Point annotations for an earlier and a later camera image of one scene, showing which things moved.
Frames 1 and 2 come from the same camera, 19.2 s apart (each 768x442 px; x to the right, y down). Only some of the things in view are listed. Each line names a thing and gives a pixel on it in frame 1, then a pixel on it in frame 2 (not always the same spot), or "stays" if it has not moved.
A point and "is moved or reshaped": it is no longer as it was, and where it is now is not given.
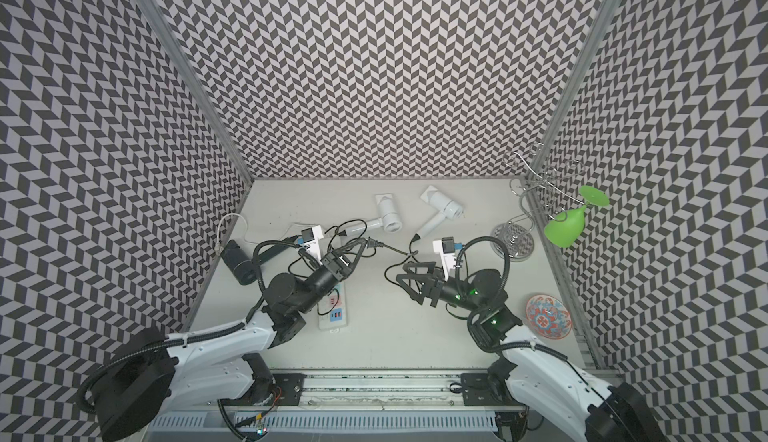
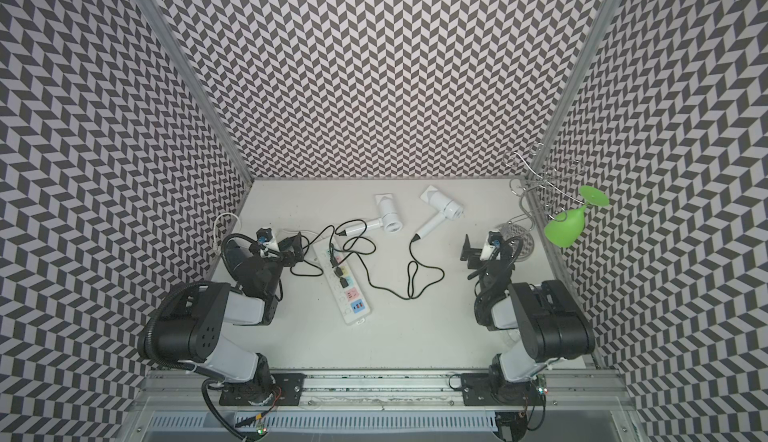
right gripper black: x=432 y=287 → x=474 y=255
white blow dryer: x=388 y=220 stays
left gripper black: x=338 y=265 → x=298 y=252
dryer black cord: x=371 y=244 is moved or reshaped
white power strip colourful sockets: x=333 y=310 → x=347 y=293
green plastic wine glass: x=566 y=227 stays
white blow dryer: x=448 y=209 stays
